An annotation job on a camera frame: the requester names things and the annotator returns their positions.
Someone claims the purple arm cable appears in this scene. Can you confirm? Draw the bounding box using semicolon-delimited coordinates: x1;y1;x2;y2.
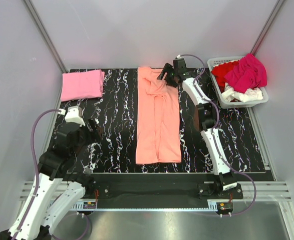
14;108;91;240
179;53;257;217

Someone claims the grey slotted cable duct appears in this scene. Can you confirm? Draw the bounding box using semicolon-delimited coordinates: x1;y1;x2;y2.
72;199;229;212

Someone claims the left aluminium frame post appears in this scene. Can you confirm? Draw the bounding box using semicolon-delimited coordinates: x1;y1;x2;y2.
22;0;68;73

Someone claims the aluminium front rail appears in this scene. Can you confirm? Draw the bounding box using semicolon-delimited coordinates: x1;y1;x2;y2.
18;181;294;202

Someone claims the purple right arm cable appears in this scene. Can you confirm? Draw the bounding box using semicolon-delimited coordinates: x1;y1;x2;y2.
179;53;257;217

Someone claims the magenta crumpled t shirt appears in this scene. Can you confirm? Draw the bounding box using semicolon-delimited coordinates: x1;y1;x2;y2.
224;53;267;94

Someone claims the electronics board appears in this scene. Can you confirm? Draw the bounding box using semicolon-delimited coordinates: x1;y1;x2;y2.
217;202;233;212
83;201;97;209

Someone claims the right aluminium frame post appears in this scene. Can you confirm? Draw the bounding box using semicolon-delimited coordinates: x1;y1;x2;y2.
250;0;287;56

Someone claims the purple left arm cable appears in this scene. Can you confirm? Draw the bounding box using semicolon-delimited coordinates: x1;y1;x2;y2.
14;108;91;240

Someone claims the folded pink t shirt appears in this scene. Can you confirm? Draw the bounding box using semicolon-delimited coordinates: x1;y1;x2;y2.
60;69;105;102

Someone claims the white plastic laundry basket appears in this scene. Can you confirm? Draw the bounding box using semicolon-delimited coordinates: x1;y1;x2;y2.
207;56;269;109

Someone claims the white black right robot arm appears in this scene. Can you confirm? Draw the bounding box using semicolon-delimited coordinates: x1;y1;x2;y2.
157;55;237;201

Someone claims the salmon orange t shirt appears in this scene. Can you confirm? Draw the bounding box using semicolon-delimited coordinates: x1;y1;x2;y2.
136;67;182;165

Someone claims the red crumpled t shirt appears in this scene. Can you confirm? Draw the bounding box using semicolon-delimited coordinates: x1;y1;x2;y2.
211;60;238;88

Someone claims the aluminium frame post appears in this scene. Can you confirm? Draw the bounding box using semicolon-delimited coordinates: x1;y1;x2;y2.
22;0;68;73
250;0;287;56

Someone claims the right electronics board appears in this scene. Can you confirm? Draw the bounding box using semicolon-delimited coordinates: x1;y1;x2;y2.
217;202;233;212

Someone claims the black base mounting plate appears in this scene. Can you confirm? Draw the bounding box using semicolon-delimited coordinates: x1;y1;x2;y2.
91;173;244;210

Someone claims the left electronics board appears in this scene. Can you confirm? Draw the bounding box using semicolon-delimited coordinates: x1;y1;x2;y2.
83;201;97;209

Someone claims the white crumpled t shirt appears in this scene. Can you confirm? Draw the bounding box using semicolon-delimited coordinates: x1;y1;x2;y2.
221;83;263;103

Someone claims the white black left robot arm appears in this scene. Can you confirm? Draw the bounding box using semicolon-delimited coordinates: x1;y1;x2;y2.
0;119;102;240

